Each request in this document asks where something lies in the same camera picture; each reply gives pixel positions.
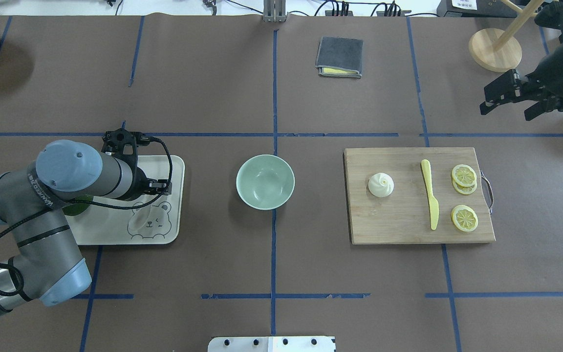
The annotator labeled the light green bowl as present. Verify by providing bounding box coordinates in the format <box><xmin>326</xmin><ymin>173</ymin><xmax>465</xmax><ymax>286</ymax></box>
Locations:
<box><xmin>236</xmin><ymin>154</ymin><xmax>296</xmax><ymax>210</ymax></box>

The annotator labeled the wooden cutting board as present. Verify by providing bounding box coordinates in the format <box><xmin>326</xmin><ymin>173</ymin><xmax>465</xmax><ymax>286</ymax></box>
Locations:
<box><xmin>344</xmin><ymin>147</ymin><xmax>496</xmax><ymax>244</ymax></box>

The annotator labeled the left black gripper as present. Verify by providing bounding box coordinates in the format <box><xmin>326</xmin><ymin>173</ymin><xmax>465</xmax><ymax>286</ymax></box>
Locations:
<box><xmin>130</xmin><ymin>167</ymin><xmax>172</xmax><ymax>201</ymax></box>

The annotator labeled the white steamed bun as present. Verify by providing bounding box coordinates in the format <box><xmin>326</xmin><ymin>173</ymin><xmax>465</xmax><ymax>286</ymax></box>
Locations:
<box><xmin>367</xmin><ymin>173</ymin><xmax>394</xmax><ymax>198</ymax></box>

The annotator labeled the yellow plastic knife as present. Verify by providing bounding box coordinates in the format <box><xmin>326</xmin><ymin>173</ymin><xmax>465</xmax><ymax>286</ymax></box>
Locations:
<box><xmin>420</xmin><ymin>159</ymin><xmax>440</xmax><ymax>230</ymax></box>

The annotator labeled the lemon slice under upper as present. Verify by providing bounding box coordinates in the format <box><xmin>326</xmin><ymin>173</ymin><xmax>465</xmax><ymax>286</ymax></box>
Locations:
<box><xmin>452</xmin><ymin>180</ymin><xmax>477</xmax><ymax>195</ymax></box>

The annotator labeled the grey folded cloth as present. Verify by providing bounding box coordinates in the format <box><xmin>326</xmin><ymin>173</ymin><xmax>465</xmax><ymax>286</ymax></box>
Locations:
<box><xmin>315</xmin><ymin>36</ymin><xmax>364</xmax><ymax>79</ymax></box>

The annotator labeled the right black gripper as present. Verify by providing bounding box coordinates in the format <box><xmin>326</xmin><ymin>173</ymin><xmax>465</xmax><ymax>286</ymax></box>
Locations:
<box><xmin>479</xmin><ymin>44</ymin><xmax>563</xmax><ymax>122</ymax></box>

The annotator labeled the wooden mug tree stand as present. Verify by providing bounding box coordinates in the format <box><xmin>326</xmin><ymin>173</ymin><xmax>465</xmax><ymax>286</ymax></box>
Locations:
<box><xmin>468</xmin><ymin>0</ymin><xmax>545</xmax><ymax>73</ymax></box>

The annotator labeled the cream bear serving tray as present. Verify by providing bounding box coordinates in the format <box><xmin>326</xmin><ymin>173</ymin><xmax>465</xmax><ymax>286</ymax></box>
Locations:
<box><xmin>65</xmin><ymin>154</ymin><xmax>185</xmax><ymax>245</ymax></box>

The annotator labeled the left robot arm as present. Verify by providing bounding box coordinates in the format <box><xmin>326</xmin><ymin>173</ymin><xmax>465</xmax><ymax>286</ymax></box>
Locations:
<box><xmin>0</xmin><ymin>139</ymin><xmax>173</xmax><ymax>317</ymax></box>

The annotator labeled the lower lemon slice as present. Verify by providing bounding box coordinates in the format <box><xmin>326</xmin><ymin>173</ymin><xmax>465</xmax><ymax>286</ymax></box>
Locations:
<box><xmin>451</xmin><ymin>204</ymin><xmax>478</xmax><ymax>232</ymax></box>

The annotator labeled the translucent white plastic spoon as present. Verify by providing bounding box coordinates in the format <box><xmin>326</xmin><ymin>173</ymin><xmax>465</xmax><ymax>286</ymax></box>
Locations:
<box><xmin>128</xmin><ymin>197</ymin><xmax>165</xmax><ymax>234</ymax></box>

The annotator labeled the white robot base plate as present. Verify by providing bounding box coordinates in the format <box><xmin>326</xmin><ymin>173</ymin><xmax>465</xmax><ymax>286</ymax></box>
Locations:
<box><xmin>207</xmin><ymin>335</ymin><xmax>337</xmax><ymax>352</ymax></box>

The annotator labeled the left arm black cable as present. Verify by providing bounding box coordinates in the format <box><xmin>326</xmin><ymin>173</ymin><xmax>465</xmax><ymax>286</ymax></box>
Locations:
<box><xmin>0</xmin><ymin>137</ymin><xmax>173</xmax><ymax>301</ymax></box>

